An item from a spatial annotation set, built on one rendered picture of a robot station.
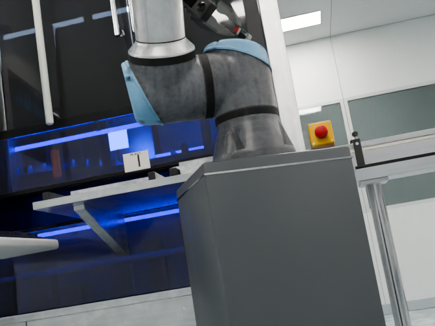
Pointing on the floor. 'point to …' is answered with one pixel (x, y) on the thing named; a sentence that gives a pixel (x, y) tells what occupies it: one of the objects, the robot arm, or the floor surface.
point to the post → (281, 72)
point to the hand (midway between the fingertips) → (234, 28)
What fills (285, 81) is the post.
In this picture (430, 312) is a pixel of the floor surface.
